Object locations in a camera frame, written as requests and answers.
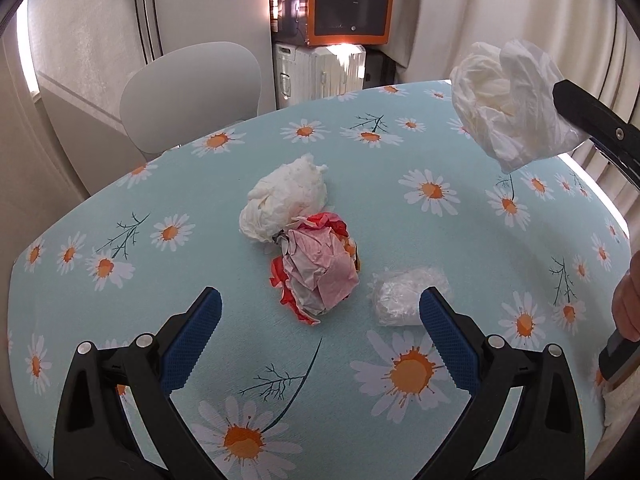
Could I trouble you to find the white plastic bag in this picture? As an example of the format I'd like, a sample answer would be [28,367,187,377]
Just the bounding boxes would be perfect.
[450,39,587,174]

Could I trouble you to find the right hand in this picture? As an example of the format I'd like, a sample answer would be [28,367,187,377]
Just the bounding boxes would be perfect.
[612,252,640,342]

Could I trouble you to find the cream curtain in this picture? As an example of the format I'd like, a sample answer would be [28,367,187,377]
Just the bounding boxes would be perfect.
[385,0,639,226]

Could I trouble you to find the clear crumpled plastic wrap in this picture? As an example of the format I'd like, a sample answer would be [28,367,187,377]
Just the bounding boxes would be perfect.
[368,266,451,326]

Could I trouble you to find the red crumpled wrapper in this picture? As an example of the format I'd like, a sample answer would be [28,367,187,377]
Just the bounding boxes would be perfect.
[269,212,360,326]

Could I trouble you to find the daisy print blue tablecloth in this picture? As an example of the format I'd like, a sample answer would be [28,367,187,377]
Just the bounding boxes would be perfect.
[9,81,631,479]

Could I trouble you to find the white suitcase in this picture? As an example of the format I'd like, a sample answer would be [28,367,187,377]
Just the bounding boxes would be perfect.
[273,42,366,110]

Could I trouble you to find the white crumpled tissue ball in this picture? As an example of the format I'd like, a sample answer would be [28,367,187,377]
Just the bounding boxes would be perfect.
[239,153,328,243]

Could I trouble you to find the orange Philips appliance box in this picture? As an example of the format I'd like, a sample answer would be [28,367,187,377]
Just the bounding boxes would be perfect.
[270,0,393,47]

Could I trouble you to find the white chair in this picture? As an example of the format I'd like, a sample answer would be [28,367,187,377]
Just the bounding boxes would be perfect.
[119,41,262,155]

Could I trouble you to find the white refrigerator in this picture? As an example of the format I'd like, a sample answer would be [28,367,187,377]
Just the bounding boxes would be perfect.
[27,0,279,126]

